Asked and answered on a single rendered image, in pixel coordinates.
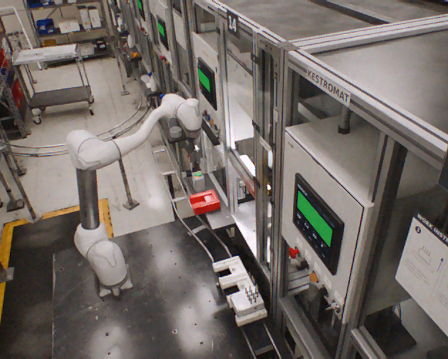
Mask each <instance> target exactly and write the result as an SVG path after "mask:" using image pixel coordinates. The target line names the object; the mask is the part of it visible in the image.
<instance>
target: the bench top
mask: <svg viewBox="0 0 448 359"><path fill-rule="evenodd" d="M188 232H189V231H188V230H187V229H186V227H185V226H184V225H183V223H182V222H181V220H180V219H177V220H174V221H171V222H167V223H164V224H158V226H156V227H150V228H148V229H142V230H140V231H134V232H131V233H129V234H124V235H121V236H116V237H113V238H109V239H108V240H109V241H112V242H114V243H116V244H117V245H118V246H119V247H120V250H121V252H122V253H123V257H124V260H125V265H126V264H127V265H129V267H130V268H129V273H130V280H131V283H132V284H133V288H132V289H126V290H124V291H120V297H119V298H115V295H114V294H112V295H109V296H106V297H104V298H100V296H99V293H100V285H99V279H98V277H97V275H96V273H95V272H94V270H93V268H92V266H91V265H90V263H89V262H88V260H87V259H86V258H85V257H84V256H83V255H82V254H81V253H80V252H78V251H79V250H78V247H75V248H72V249H67V250H64V251H60V252H56V253H53V319H52V338H53V342H52V359H253V358H252V356H251V351H250V349H249V347H248V344H247V342H246V339H245V337H244V334H243V333H242V331H241V328H240V327H238V326H237V324H236V321H235V318H234V317H233V315H232V313H231V311H230V308H229V306H228V303H227V302H226V299H225V297H224V294H223V292H222V289H221V287H219V288H217V283H218V276H217V274H216V273H215V272H214V269H213V264H212V261H211V259H210V258H209V256H208V254H207V252H206V251H205V250H204V248H203V247H202V245H201V244H200V243H199V242H198V241H197V240H196V239H195V238H194V237H193V236H192V235H191V236H190V235H189V234H188ZM215 234H216V235H217V236H218V237H219V238H220V239H221V240H222V241H223V242H224V244H225V245H226V247H227V249H228V250H229V252H230V254H231V257H232V258H234V257H237V256H238V257H239V258H240V260H241V262H242V264H243V265H244V262H243V261H242V259H241V257H240V255H239V254H238V252H237V250H236V248H235V246H234V244H233V242H232V241H231V239H230V237H229V235H228V233H227V231H226V230H223V231H218V232H215ZM195 235H196V236H197V238H198V239H199V240H200V241H201V242H202V243H203V245H205V247H206V248H207V250H208V251H209V252H210V253H211V255H212V258H213V260H214V263H218V262H220V261H224V260H227V259H229V255H228V253H227V252H226V250H225V248H224V247H223V246H222V244H221V243H220V241H219V240H218V239H217V238H216V237H215V235H213V233H211V232H210V231H209V230H208V229H207V228H206V229H203V230H201V231H199V232H197V233H196V234H195ZM61 268H63V270H60V269H61ZM244 268H245V269H246V267H245V265H244ZM246 272H247V274H248V275H249V272H248V271H247V269H246ZM249 278H250V279H251V281H252V283H253V285H254V286H255V284H254V282H253V280H252V278H251V276H250V275H249ZM255 287H256V286H255ZM264 307H265V309H266V312H267V316H266V317H265V318H263V320H264V323H265V324H266V327H267V329H268V331H269V333H270V335H271V337H272V339H273V340H274V342H275V344H276V346H277V348H278V350H279V352H280V354H281V356H282V358H283V359H293V357H292V355H291V353H290V351H289V349H288V347H287V345H286V343H285V341H284V340H283V338H282V336H281V334H280V332H279V330H278V328H277V326H276V324H275V322H274V320H273V318H272V316H271V315H270V313H269V311H268V309H267V307H266V306H265V304H264ZM243 327H244V330H245V332H246V334H247V336H248V339H249V341H250V343H251V346H252V348H253V350H254V351H255V350H258V349H260V348H264V347H266V346H268V345H271V341H270V340H269V337H268V336H267V334H266V331H265V330H264V327H263V326H262V323H261V321H260V319H258V320H256V321H253V322H250V323H247V324H246V325H244V326H243Z"/></svg>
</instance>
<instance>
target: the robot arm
mask: <svg viewBox="0 0 448 359"><path fill-rule="evenodd" d="M163 117H166V118H169V119H170V118H179V119H180V120H181V121H182V122H183V123H184V124H185V132H186V136H187V141H188V143H189V152H190V154H189V155H190V162H194V171H195V172H196V171H199V163H200V156H199V148H198V144H197V143H198V142H199V141H200V135H201V124H202V109H201V105H200V104H199V101H198V100H197V99H195V98H189V99H187V100H185V99H184V98H182V97H181V96H179V95H175V94H171V93H170V94H166V95H165V96H164V97H163V99H162V104H161V106H160V107H159V108H157V109H156V110H154V111H153V112H152V113H151V114H150V115H149V117H148V118H147V119H146V120H145V121H144V123H143V124H142V126H141V127H140V129H139V130H138V131H137V132H136V133H135V134H134V135H131V136H129V137H124V138H120V139H116V140H110V141H107V142H103V141H101V140H99V139H98V138H97V137H96V136H95V135H94V134H92V133H91V132H90V131H88V130H84V129H80V130H73V131H72V132H70V133H69V134H68V136H67V138H66V147H67V148H68V152H69V155H70V158H71V162H72V165H73V166H74V167H75V173H76V181H77V188H78V203H80V217H81V223H80V224H79V226H77V230H76V232H75V236H74V242H75V246H76V247H78V250H79V251H80V253H81V254H82V255H83V256H84V257H85V258H86V259H87V260H88V262H89V263H90V265H91V266H92V268H93V270H94V272H95V273H96V275H97V277H98V279H99V285H100V293H99V296H100V298H104V297H106V296H109V295H112V294H114V295H115V298H119V297H120V291H124V290H126V289H132V288H133V284H132V283H131V280H130V273H129V268H130V267H129V265H127V264H126V265H125V260H124V257H123V253H122V252H121V250H120V247H119V246H118V245H117V244H116V243H114V242H112V241H109V240H108V235H107V233H106V230H105V225H104V223H102V222H101V221H100V212H99V202H98V183H97V172H96V170H99V169H102V168H104V167H107V166H108V165H111V164H112V163H114V162H116V161H117V160H119V159H121V158H122V157H124V156H126V154H128V153H129V152H131V151H133V150H134V149H135V148H137V147H139V146H140V145H141V144H142V143H143V142H144V141H146V139H148V137H149V136H150V135H151V132H152V130H153V128H154V127H155V125H156V123H157V121H158V120H159V119H160V118H163Z"/></svg>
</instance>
